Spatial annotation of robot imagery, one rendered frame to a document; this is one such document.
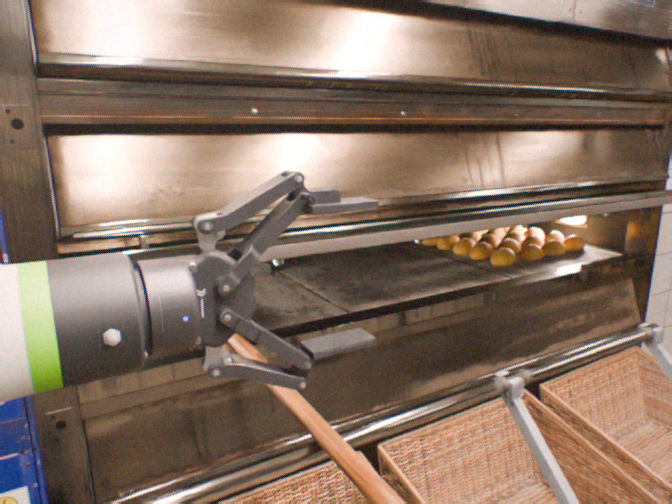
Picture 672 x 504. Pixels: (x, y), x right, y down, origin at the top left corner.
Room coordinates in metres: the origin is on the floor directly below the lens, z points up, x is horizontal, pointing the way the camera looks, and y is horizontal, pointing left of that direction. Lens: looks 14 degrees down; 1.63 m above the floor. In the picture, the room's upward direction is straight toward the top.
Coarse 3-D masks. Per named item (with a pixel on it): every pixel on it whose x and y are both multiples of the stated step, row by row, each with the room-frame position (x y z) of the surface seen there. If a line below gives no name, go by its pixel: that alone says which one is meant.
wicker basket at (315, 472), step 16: (368, 464) 1.07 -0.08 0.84; (288, 480) 1.00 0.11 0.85; (304, 480) 1.02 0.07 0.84; (320, 480) 1.04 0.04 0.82; (336, 480) 1.05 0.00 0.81; (240, 496) 0.95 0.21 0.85; (256, 496) 0.96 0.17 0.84; (272, 496) 0.98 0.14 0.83; (288, 496) 0.99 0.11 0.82; (304, 496) 1.01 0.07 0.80; (320, 496) 1.03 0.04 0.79; (336, 496) 1.05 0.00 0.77; (352, 496) 1.06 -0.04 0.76
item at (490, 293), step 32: (640, 256) 1.75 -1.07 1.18; (480, 288) 1.39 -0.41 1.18; (512, 288) 1.40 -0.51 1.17; (544, 288) 1.48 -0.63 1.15; (320, 320) 1.14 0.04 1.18; (352, 320) 1.14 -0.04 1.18; (384, 320) 1.17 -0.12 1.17; (416, 320) 1.22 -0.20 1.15; (192, 352) 0.96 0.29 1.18; (96, 384) 0.85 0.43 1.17; (128, 384) 0.87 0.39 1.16; (160, 384) 0.90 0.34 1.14
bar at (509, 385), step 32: (576, 352) 0.98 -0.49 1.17; (608, 352) 1.01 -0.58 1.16; (480, 384) 0.84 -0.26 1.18; (512, 384) 0.85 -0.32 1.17; (384, 416) 0.74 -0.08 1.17; (416, 416) 0.75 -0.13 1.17; (512, 416) 0.85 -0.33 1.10; (320, 448) 0.66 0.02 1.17; (352, 448) 0.68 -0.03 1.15; (544, 448) 0.80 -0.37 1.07; (224, 480) 0.59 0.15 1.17; (256, 480) 0.60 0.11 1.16
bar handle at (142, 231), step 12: (252, 216) 0.91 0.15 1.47; (264, 216) 0.92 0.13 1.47; (120, 228) 0.79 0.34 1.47; (132, 228) 0.80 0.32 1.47; (144, 228) 0.81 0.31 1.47; (156, 228) 0.82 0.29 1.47; (168, 228) 0.83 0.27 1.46; (180, 228) 0.84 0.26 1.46; (192, 228) 0.85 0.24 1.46; (84, 240) 0.77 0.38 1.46; (144, 240) 0.80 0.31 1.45
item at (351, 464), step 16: (240, 336) 0.98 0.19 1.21; (240, 352) 0.93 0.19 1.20; (256, 352) 0.90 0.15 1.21; (288, 400) 0.74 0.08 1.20; (304, 400) 0.73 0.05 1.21; (304, 416) 0.69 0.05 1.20; (320, 416) 0.69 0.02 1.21; (320, 432) 0.65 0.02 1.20; (336, 432) 0.65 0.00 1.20; (336, 448) 0.61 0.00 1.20; (336, 464) 0.60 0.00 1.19; (352, 464) 0.58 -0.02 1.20; (352, 480) 0.56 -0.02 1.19; (368, 480) 0.54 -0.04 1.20; (368, 496) 0.53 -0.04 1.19; (384, 496) 0.52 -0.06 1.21
